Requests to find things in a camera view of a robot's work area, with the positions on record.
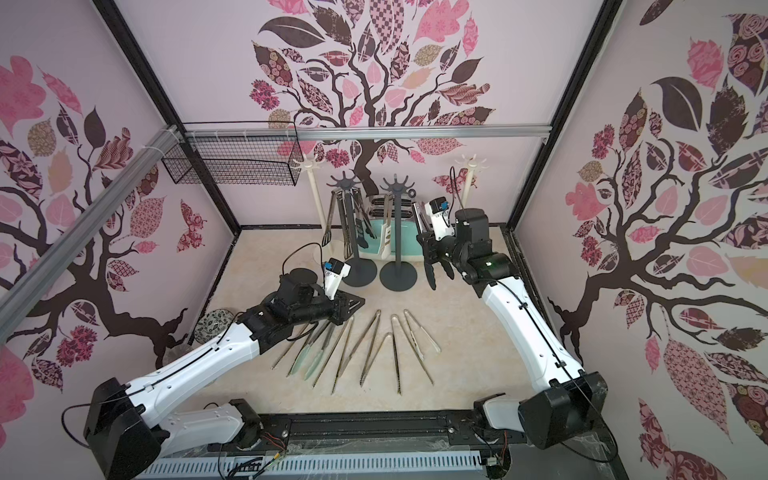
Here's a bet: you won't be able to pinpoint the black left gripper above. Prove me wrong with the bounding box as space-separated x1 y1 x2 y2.
293 288 368 326

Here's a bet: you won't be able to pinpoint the grey utensil rack stand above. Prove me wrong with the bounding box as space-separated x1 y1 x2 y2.
328 171 378 287

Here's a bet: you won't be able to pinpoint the black nylon tongs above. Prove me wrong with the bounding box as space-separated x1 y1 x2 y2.
412 202 454 290

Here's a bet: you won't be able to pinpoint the grey utensil rack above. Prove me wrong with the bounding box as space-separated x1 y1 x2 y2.
379 175 418 292

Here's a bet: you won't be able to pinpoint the black silicone tip tongs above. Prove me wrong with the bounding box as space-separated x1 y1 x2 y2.
352 187 377 248

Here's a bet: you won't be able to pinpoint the steel tongs white tips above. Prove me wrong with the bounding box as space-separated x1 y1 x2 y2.
379 194 393 260

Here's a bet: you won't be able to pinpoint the slotted steel spatula tongs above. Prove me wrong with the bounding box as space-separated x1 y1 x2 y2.
321 189 340 247

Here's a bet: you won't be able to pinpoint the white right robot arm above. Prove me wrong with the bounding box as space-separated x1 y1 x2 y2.
412 197 607 449

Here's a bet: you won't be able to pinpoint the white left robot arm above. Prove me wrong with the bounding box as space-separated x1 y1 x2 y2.
83 271 365 479

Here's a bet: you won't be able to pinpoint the long steel tongs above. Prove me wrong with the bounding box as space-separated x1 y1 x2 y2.
312 316 356 389

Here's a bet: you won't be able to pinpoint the slim steel tongs centre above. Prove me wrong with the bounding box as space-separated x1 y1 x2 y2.
339 309 381 381

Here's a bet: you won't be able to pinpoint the steel tongs right centre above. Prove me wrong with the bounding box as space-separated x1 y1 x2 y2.
391 314 435 385

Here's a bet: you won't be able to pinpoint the cream utensil rack left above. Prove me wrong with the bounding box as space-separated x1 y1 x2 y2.
290 159 343 259

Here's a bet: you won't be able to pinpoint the cream utensil rack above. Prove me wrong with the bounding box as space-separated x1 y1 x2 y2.
290 159 343 259
452 155 488 208

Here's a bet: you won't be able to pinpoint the short steel tongs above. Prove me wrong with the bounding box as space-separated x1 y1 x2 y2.
359 332 402 395

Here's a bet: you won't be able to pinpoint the green silicone tip tongs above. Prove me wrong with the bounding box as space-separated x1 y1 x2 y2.
288 321 336 380

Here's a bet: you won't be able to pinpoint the cream utensil rack right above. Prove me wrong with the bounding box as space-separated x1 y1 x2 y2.
452 155 488 208

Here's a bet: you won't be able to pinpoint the mint green toaster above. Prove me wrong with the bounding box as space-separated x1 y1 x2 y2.
359 195 423 262

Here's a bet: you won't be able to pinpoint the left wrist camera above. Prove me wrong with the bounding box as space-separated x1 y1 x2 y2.
323 258 351 300

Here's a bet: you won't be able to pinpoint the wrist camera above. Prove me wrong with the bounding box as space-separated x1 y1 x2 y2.
425 196 454 241
323 258 351 300

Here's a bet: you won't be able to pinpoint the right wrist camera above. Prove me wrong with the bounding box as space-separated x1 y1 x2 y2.
425 196 454 241

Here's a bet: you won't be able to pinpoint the white handled tongs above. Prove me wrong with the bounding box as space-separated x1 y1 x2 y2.
403 309 442 360

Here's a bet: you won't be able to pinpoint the black wire basket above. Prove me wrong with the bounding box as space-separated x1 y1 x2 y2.
162 120 305 186

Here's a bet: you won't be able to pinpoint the white cable duct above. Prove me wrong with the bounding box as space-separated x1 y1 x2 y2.
138 451 485 479

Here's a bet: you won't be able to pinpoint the aluminium frame rail back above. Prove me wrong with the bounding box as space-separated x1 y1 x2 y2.
184 124 552 141

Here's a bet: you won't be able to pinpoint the aluminium frame rail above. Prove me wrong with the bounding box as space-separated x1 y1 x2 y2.
184 124 552 141
1 125 180 343

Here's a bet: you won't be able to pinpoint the aluminium frame rail left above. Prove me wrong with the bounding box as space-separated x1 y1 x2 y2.
1 125 180 343

